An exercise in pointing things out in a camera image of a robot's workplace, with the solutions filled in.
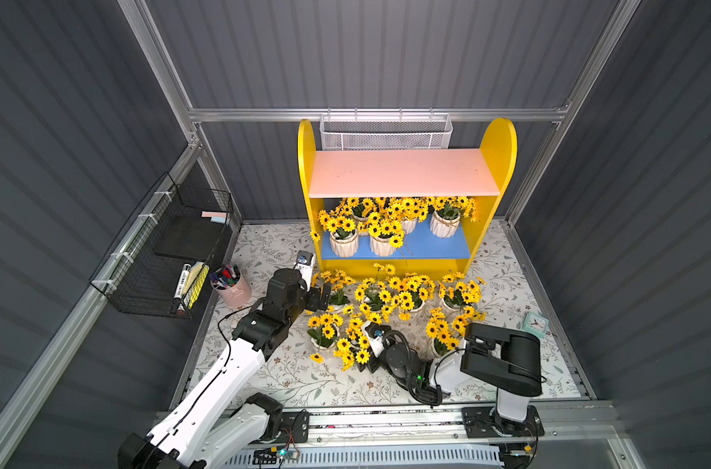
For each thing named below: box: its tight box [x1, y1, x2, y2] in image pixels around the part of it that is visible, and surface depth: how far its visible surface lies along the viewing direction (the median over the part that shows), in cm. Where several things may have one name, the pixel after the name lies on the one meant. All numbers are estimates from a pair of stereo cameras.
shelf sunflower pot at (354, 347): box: [334, 317, 371, 373], surface depth 76 cm
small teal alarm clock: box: [521, 311, 550, 338], surface depth 91 cm
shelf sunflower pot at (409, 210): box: [387, 196, 429, 236], surface depth 88 cm
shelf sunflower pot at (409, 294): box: [388, 271, 436, 322], surface depth 86 cm
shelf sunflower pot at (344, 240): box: [318, 210, 360, 258], surface depth 88 cm
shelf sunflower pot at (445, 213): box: [426, 196, 478, 239], surface depth 91 cm
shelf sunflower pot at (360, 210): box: [351, 198, 374, 222], surface depth 91 cm
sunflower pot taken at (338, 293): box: [311, 268, 357, 314], surface depth 91 cm
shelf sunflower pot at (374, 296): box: [354, 262, 397, 325], surface depth 86 cm
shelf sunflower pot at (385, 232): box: [368, 207, 406, 257], surface depth 82 cm
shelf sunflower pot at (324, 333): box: [306, 312, 344, 364], surface depth 80 cm
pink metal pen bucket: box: [209, 263, 252, 307], surface depth 91 cm
